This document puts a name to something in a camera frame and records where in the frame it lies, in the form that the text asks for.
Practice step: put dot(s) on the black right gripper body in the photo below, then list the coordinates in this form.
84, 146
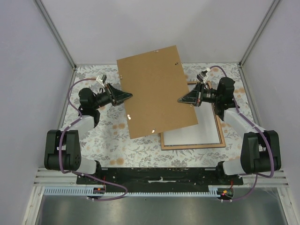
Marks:
209, 96

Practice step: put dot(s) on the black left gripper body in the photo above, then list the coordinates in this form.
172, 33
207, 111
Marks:
103, 99

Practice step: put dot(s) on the aluminium corner post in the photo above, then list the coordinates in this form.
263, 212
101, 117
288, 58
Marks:
45, 14
267, 17

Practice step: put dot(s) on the right aluminium corner post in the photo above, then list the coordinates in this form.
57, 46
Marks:
267, 17

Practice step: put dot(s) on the white slotted cable duct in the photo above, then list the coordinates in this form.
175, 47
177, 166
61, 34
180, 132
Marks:
100, 191

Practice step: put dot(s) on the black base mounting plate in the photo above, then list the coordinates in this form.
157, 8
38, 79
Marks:
167, 179

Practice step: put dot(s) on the floral patterned table mat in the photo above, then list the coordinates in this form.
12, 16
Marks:
110, 144

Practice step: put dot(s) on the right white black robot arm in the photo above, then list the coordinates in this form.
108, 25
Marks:
260, 151

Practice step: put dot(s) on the wooden picture frame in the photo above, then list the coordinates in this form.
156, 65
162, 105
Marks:
220, 131

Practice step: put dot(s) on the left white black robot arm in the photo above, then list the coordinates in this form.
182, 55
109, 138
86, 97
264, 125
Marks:
63, 148

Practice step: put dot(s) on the printed pier photo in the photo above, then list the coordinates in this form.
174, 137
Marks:
194, 133

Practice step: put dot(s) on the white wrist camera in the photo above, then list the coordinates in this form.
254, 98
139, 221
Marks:
203, 76
101, 79

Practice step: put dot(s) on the brown cardboard backing board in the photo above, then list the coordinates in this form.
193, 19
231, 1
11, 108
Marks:
156, 81

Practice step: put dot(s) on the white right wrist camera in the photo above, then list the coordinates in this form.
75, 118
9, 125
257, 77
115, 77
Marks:
203, 76

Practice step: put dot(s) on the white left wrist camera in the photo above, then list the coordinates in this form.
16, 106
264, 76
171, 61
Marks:
101, 79

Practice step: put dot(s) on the left aluminium corner post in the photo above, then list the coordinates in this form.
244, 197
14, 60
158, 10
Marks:
45, 14

